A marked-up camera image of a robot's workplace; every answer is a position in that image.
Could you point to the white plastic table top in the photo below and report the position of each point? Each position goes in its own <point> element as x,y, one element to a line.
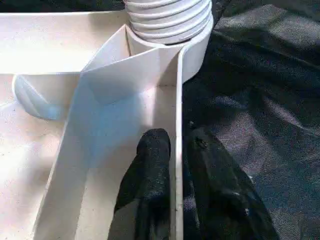
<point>100,60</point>

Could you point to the white plastic table leg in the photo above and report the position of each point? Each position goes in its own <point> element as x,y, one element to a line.
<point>167,20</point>

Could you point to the black work mat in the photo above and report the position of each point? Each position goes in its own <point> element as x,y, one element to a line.
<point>260,100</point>

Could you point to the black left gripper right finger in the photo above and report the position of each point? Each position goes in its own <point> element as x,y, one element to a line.
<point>220,190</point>

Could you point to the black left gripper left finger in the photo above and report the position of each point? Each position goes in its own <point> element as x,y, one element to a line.
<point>145,190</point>

